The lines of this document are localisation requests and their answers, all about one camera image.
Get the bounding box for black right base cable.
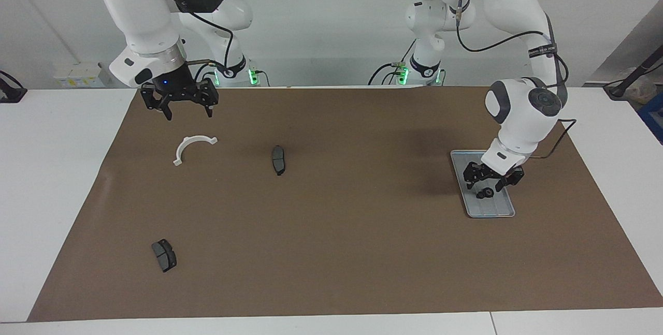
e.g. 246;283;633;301
193;64;217;87

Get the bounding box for silver metal tray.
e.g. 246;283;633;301
450;150;516;219

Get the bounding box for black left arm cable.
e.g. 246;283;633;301
456;0;577;159

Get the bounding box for black base cable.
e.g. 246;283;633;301
368;40;418;86
193;64;217;87

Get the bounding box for brown table mat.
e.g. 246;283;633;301
27;85;663;323

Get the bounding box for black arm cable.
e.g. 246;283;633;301
161;0;234;84
456;0;577;159

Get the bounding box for long dark grey brake pad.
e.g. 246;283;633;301
271;145;286;177

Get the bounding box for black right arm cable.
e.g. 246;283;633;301
161;0;234;84

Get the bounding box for white curved plastic bracket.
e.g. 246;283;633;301
172;136;218;167

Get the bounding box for black stand pole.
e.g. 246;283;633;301
603;45;663;100

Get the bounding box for black left base cable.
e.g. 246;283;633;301
368;40;418;86

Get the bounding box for black table clamp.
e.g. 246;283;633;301
0;70;27;104

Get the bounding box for grooved dark grey brake pad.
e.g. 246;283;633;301
151;239;178;273

